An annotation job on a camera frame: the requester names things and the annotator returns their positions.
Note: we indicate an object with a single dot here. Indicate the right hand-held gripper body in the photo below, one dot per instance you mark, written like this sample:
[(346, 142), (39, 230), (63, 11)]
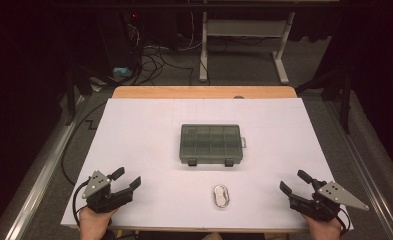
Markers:
[(320, 206)]

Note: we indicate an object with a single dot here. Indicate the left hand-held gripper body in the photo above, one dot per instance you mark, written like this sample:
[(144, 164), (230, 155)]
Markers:
[(99, 196)]

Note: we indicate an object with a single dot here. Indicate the silver oval metal carabiner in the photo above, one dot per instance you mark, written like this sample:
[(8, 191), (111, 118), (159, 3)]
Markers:
[(221, 196)]

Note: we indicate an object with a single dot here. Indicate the grey plastic compartment box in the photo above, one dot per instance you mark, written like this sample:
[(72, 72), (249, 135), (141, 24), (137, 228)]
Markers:
[(210, 145)]

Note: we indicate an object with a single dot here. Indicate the person's right hand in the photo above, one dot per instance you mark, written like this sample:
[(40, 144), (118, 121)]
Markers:
[(325, 230)]

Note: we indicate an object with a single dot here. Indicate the person's left hand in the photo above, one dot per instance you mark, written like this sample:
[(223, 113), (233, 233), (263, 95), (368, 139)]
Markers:
[(94, 225)]

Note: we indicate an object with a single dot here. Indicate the white board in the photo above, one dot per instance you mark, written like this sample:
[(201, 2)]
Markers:
[(157, 140)]

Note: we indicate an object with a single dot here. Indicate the black stand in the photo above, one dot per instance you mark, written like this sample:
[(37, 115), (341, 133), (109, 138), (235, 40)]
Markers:
[(345, 100)]

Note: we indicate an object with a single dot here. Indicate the teal object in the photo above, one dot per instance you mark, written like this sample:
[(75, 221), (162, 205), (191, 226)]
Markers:
[(122, 71)]

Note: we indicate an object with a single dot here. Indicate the black computer tower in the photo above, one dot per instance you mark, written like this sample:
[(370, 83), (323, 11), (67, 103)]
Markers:
[(117, 36)]

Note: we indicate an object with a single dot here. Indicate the aluminium floor rail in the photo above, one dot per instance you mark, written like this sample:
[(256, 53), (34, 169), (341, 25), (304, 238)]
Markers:
[(42, 173), (367, 170)]

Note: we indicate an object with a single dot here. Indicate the white metal table frame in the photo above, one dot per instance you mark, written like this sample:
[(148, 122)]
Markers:
[(244, 28)]

